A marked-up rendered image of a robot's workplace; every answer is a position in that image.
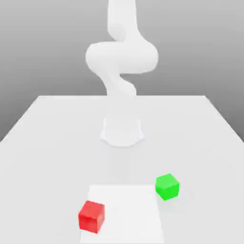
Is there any small red cube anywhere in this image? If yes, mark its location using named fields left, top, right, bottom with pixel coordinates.
left=78, top=200, right=106, bottom=234

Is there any small green cube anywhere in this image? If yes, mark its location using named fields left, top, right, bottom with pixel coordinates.
left=155, top=173, right=180, bottom=201

